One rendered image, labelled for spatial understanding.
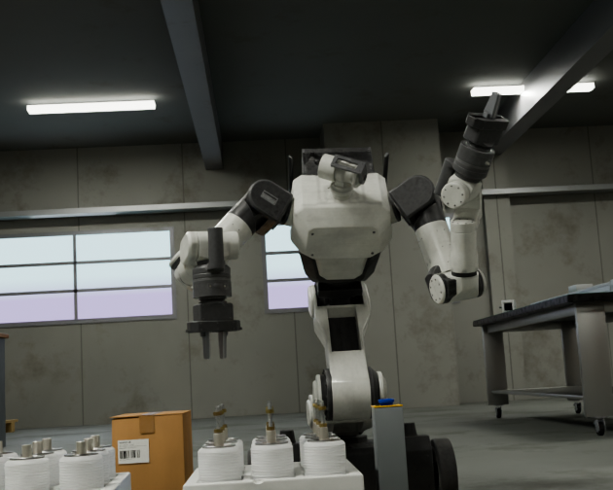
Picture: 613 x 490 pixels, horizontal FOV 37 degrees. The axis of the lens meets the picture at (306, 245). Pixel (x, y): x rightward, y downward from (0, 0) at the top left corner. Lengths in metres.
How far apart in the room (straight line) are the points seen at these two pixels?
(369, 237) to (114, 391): 8.32
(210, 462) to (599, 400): 3.35
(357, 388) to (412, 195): 0.54
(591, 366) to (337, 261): 2.79
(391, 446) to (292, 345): 8.25
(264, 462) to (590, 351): 3.28
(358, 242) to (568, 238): 8.80
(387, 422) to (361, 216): 0.55
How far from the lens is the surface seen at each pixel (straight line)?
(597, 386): 5.16
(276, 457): 2.09
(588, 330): 5.15
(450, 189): 2.30
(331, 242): 2.49
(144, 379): 10.60
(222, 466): 2.09
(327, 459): 2.09
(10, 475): 2.17
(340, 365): 2.56
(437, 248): 2.46
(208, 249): 2.09
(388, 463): 2.31
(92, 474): 2.14
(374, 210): 2.46
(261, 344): 10.53
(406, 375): 10.03
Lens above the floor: 0.40
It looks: 8 degrees up
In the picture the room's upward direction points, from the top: 3 degrees counter-clockwise
